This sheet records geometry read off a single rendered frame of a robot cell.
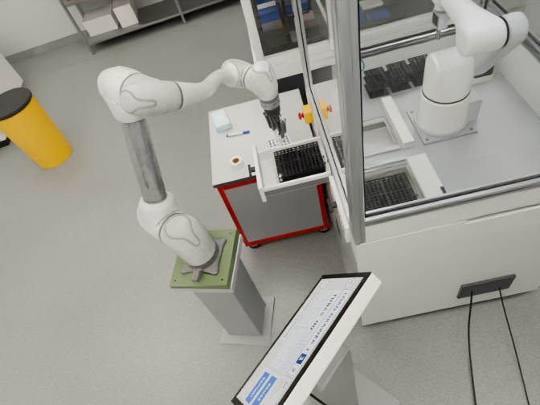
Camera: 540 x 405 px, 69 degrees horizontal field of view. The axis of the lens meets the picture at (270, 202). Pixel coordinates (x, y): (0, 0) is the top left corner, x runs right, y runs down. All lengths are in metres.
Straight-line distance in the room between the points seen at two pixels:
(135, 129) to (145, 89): 0.24
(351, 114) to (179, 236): 0.87
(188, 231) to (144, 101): 0.55
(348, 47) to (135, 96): 0.69
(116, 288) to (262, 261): 1.05
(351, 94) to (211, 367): 1.88
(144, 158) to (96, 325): 1.61
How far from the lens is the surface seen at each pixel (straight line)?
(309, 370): 1.12
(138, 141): 1.56
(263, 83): 1.70
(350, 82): 0.99
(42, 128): 4.02
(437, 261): 1.87
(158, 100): 1.35
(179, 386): 2.54
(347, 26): 0.92
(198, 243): 1.64
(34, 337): 3.22
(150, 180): 1.65
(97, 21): 5.62
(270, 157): 2.03
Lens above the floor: 2.27
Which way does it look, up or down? 51 degrees down
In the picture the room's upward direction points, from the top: 19 degrees counter-clockwise
